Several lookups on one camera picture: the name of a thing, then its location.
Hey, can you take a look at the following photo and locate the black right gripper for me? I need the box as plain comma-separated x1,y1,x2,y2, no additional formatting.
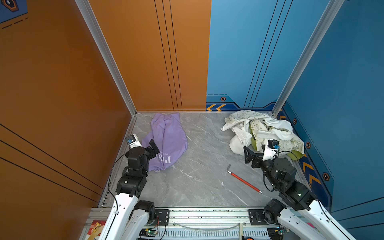
243,144,282,190

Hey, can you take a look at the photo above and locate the purple printed shirt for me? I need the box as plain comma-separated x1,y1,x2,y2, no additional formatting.
142,113,188,172

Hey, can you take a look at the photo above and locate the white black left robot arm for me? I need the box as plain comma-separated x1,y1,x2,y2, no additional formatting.
98,135,267,240

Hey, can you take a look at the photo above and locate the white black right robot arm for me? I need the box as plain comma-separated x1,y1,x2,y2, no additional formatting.
245,152,354,240

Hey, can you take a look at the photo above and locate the plain white cloth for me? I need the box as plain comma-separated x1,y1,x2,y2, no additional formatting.
230,118,294,155

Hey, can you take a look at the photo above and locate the cream green-printed cloth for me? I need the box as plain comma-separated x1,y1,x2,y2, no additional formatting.
221,110,305,159

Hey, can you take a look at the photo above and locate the green cloth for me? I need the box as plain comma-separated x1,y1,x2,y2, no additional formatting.
251,134,304,160

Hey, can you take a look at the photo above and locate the green circuit board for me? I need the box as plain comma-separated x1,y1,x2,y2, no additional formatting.
139,229,159,239

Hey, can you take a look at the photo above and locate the red yellow package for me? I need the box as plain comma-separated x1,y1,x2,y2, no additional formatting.
86,220,106,240

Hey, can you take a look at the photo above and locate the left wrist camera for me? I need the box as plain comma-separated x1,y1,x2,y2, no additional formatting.
125,134,142,150

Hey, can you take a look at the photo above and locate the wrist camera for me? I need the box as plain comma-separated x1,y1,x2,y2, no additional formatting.
125,134,142,150
263,140,280,161

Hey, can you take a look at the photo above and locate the red handled hook tool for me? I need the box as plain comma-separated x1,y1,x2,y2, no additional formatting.
227,165,264,194

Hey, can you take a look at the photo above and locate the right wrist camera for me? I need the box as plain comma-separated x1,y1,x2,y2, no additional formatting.
263,140,280,161

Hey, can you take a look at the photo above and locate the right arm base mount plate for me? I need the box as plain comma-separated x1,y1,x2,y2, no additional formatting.
248,209,267,226

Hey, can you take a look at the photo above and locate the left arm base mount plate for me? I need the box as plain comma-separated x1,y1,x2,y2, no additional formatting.
155,209,170,226

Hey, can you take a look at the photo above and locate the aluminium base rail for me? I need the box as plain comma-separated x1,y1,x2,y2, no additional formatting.
79,206,343,240

